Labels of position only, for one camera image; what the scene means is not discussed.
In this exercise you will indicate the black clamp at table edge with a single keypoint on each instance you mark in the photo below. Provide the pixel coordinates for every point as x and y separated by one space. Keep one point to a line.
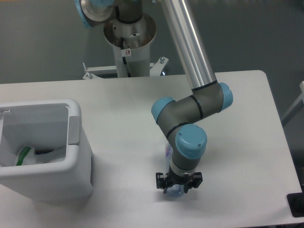
296 204

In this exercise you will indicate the white green paper bag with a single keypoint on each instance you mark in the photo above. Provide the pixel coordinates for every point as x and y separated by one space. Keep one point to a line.
29 155

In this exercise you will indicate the white frame at right edge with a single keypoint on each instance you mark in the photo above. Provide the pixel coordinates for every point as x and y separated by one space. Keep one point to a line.
295 107

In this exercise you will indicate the clear plastic water bottle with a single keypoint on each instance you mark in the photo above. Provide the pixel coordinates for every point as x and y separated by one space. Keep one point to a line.
176 190

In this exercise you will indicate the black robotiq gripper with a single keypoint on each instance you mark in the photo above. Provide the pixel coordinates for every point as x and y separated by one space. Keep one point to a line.
188 179

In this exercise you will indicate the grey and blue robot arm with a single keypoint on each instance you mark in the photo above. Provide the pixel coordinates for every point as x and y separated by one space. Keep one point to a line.
176 119

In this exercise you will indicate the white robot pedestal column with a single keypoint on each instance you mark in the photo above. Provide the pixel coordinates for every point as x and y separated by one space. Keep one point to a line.
131 43

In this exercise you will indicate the white plastic trash can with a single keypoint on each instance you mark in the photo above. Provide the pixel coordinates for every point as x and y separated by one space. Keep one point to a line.
47 124

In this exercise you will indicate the white pedestal base frame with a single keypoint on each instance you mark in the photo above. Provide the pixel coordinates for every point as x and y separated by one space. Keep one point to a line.
155 70

